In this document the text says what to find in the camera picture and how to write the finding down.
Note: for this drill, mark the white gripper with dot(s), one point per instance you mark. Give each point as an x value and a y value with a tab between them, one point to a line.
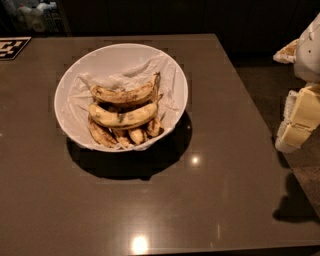
308	55

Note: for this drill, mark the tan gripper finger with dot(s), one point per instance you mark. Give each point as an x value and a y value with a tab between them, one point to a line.
291	136

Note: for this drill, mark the spotted banana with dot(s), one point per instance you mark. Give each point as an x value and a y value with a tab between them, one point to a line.
137	95
126	120

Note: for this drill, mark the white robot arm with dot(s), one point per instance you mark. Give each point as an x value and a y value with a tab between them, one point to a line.
307	55

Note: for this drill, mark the right small brown banana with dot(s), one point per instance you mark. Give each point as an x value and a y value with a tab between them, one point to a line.
153	127

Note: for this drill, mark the small yellow brown banana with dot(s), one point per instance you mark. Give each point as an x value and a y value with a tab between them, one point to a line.
137	135

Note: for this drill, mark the lower left brown banana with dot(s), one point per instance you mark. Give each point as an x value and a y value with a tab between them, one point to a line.
101	134

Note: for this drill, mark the white bowl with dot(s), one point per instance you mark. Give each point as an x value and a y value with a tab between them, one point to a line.
109	58

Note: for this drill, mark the white plastic jugs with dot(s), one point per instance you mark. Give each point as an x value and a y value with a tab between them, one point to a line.
37	17

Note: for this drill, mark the black white marker tag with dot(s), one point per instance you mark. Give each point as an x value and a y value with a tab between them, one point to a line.
10	47

